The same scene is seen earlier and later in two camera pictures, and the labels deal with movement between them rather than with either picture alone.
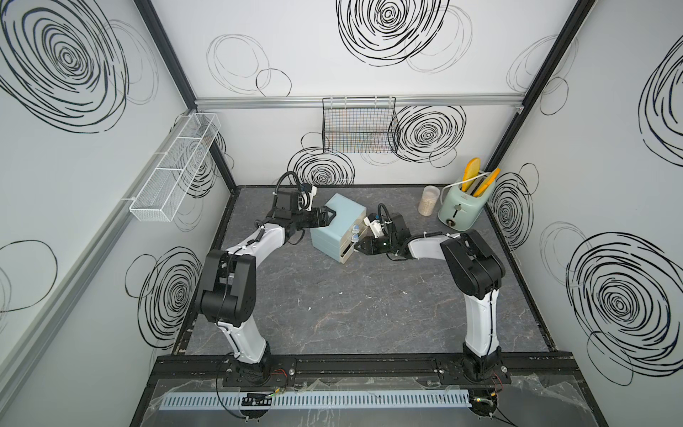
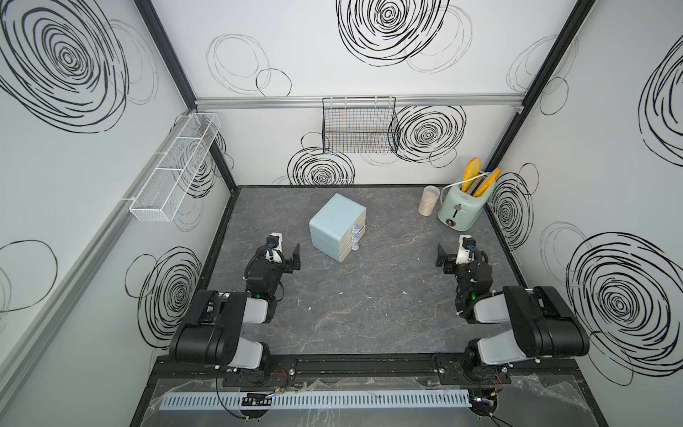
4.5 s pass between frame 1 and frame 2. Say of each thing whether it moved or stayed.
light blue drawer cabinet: stayed
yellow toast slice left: stayed
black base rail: stayed
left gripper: moved
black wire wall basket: stayed
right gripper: moved
